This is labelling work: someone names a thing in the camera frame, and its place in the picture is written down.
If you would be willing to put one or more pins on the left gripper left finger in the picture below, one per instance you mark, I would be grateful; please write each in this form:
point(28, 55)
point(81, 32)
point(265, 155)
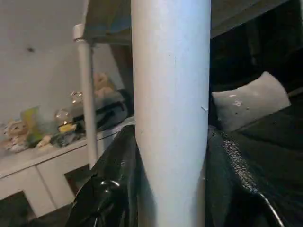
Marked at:
point(109, 189)

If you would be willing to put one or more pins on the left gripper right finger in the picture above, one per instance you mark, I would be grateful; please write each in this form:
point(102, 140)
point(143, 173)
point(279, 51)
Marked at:
point(246, 184)

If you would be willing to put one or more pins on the dark grey bag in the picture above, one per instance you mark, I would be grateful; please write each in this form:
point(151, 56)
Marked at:
point(113, 111)

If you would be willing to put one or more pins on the white cabinet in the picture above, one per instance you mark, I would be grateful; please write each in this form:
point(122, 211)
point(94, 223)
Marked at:
point(28, 175)

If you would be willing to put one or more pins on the yellow green toy box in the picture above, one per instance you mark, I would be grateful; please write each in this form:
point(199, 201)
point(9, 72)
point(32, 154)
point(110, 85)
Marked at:
point(29, 120)

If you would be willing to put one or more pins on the beige plush toy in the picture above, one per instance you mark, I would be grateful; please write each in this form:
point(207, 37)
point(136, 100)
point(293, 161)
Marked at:
point(102, 82)

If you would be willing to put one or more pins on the small beige toy figure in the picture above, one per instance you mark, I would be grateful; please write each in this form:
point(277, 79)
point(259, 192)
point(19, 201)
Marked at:
point(12, 135)

